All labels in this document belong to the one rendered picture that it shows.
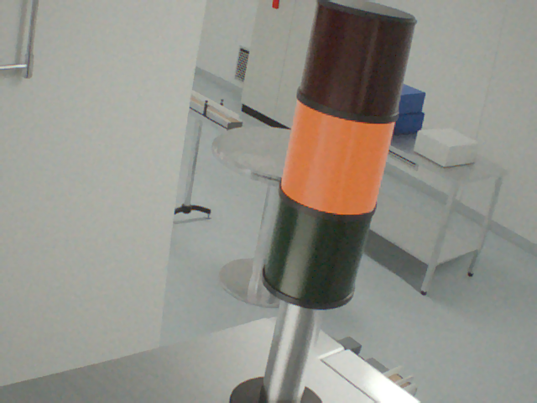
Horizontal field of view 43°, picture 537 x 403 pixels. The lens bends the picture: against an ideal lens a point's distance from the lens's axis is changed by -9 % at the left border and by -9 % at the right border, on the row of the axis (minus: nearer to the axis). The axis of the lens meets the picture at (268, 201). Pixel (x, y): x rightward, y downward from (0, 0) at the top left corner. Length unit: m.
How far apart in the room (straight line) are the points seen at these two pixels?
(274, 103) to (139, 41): 5.99
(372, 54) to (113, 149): 1.72
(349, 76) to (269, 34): 7.60
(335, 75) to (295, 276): 0.10
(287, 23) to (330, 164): 7.38
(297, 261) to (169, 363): 0.15
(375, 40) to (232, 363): 0.25
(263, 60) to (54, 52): 6.27
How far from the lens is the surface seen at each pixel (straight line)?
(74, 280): 2.15
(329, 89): 0.33
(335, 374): 0.50
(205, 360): 0.49
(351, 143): 0.34
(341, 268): 0.36
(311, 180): 0.34
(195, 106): 5.11
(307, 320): 0.39
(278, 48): 7.82
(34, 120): 1.87
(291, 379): 0.41
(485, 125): 6.60
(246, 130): 4.71
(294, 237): 0.36
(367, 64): 0.33
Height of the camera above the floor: 2.39
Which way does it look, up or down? 23 degrees down
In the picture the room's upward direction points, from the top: 11 degrees clockwise
